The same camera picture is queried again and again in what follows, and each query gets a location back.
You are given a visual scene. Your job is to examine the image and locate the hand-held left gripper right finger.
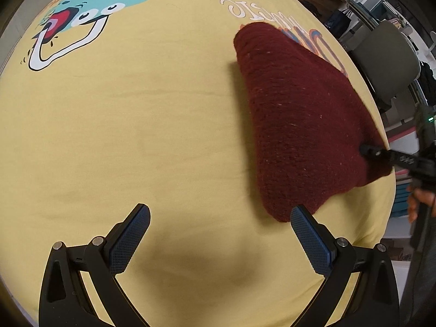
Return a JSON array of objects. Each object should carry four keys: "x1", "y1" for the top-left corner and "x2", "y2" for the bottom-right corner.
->
[{"x1": 290, "y1": 205, "x2": 400, "y2": 327}]

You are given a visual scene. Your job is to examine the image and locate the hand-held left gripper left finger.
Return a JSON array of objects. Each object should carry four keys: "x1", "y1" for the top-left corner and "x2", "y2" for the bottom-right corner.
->
[{"x1": 39, "y1": 203, "x2": 151, "y2": 327}]

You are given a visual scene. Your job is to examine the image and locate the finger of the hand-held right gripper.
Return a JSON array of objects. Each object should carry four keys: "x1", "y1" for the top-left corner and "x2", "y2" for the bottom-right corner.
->
[{"x1": 360, "y1": 144, "x2": 422, "y2": 175}]

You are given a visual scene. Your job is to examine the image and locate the yellow cartoon printed bedsheet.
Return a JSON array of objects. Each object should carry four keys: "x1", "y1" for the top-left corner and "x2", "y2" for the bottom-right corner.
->
[{"x1": 0, "y1": 0, "x2": 398, "y2": 327}]

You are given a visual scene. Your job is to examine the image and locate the maroon knitted sweater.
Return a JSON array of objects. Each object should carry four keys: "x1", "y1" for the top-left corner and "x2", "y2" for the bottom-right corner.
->
[{"x1": 233, "y1": 21, "x2": 396, "y2": 224}]

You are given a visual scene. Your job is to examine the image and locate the dark blue bag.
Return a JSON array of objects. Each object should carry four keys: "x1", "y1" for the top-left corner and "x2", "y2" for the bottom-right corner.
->
[{"x1": 326, "y1": 8, "x2": 353, "y2": 38}]

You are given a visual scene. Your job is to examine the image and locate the grey-green chair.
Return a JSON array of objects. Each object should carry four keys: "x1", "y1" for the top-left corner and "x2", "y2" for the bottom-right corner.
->
[{"x1": 351, "y1": 20, "x2": 420, "y2": 110}]

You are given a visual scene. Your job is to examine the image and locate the person's right hand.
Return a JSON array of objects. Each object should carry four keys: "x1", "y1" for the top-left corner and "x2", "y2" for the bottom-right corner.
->
[{"x1": 407, "y1": 187, "x2": 436, "y2": 223}]

